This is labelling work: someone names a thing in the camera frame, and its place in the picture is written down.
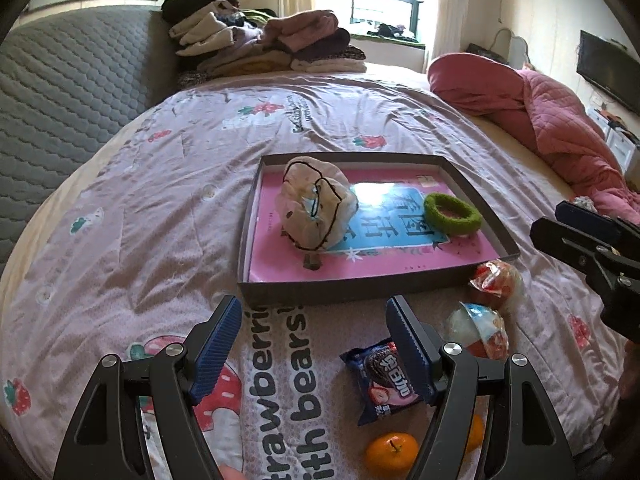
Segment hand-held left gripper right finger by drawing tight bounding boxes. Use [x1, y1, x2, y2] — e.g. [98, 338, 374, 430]
[385, 295, 578, 480]

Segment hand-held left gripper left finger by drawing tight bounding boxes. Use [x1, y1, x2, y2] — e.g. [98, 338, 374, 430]
[52, 295, 244, 480]

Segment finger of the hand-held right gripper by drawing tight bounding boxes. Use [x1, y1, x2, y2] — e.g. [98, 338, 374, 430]
[554, 201, 640, 256]
[530, 216, 626, 281]

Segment blue cookie packet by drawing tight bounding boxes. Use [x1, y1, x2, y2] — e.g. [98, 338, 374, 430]
[340, 341, 426, 427]

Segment red white toy egg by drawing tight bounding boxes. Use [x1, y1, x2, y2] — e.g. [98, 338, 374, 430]
[468, 259, 521, 311]
[445, 301, 510, 361]

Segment brown cardboard box tray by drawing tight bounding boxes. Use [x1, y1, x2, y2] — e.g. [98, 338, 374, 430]
[237, 153, 522, 308]

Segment orange tangerine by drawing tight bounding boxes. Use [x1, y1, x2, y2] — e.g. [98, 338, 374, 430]
[364, 432, 420, 479]
[462, 414, 486, 456]

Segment white low cabinet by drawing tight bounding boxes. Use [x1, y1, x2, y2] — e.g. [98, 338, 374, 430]
[590, 105, 640, 171]

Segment pink quilted blanket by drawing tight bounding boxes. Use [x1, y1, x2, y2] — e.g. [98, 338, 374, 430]
[426, 52, 640, 226]

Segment printed lilac bed sheet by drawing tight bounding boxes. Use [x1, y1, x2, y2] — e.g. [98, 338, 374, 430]
[0, 67, 631, 480]

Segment black television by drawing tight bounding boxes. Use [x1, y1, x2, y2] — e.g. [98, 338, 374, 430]
[576, 30, 640, 111]

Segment beige cloth pouch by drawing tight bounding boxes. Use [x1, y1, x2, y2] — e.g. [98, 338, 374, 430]
[276, 156, 360, 271]

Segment cream curtain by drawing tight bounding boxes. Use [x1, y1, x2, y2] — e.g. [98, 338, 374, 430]
[432, 0, 481, 61]

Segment dark clothes on windowsill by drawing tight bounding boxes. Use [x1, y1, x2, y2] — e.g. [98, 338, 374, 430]
[375, 22, 418, 41]

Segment grey quilted headboard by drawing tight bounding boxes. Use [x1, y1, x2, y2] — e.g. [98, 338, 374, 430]
[0, 7, 178, 271]

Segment pile of folded clothes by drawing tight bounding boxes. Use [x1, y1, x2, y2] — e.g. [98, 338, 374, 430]
[161, 0, 368, 77]

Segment green fuzzy hair ring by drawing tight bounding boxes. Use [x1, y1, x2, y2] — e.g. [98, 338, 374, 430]
[423, 192, 484, 236]

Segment white scalloped frame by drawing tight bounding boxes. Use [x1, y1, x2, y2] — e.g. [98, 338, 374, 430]
[487, 27, 531, 68]

